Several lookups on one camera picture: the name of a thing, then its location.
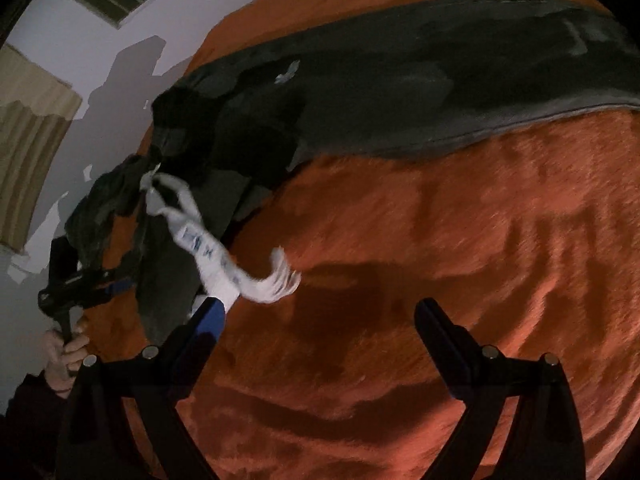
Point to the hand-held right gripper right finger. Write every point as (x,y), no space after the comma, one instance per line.
(440,335)

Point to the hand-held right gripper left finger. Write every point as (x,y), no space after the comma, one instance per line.
(212,320)

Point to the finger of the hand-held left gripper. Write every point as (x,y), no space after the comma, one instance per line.
(122,286)

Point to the white printed cloth strip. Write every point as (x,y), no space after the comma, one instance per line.
(210,260)

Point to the dark grey pants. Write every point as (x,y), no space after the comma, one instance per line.
(400,85)

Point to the person's left forearm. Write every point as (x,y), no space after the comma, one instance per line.
(30,420)

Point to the person's left hand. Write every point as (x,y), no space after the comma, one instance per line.
(56,360)

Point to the orange blanket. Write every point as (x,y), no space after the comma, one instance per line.
(400,260)

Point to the beige curtain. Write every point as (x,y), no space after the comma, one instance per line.
(30,150)

